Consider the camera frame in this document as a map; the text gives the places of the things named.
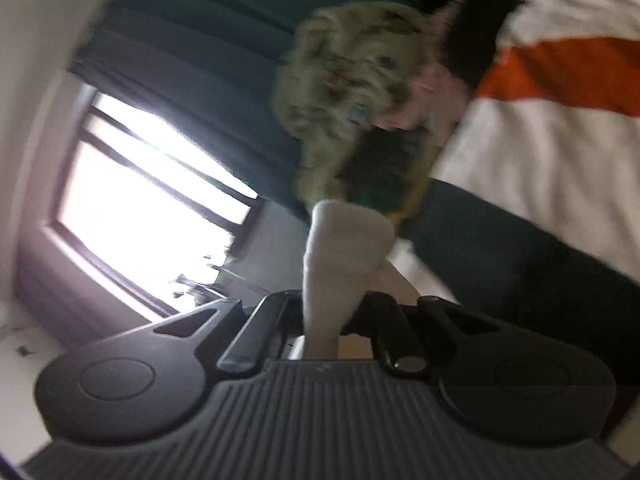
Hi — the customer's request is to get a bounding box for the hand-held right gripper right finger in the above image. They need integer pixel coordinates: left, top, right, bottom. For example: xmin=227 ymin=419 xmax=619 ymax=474
xmin=342 ymin=294 xmax=501 ymax=377

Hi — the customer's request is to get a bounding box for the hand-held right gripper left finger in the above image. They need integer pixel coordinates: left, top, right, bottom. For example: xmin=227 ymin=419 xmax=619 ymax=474
xmin=153 ymin=290 xmax=304 ymax=377

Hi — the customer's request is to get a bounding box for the white cloth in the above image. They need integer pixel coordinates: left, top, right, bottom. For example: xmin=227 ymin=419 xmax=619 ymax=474
xmin=302 ymin=199 xmax=422 ymax=362

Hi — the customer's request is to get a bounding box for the camouflage patterned garment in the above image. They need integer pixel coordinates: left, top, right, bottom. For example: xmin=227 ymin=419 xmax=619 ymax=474
xmin=272 ymin=0 xmax=451 ymax=228

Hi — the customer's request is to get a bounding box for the white orange black striped garment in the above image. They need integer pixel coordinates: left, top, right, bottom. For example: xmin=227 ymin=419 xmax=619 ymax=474
xmin=400 ymin=0 xmax=640 ymax=396

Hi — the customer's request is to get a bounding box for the dark green curtain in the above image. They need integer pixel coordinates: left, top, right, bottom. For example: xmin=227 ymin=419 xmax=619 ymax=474
xmin=69 ymin=0 xmax=422 ymax=221

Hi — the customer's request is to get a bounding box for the window with dark frame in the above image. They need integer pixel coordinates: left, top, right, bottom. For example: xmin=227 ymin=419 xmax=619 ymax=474
xmin=44 ymin=86 xmax=267 ymax=322

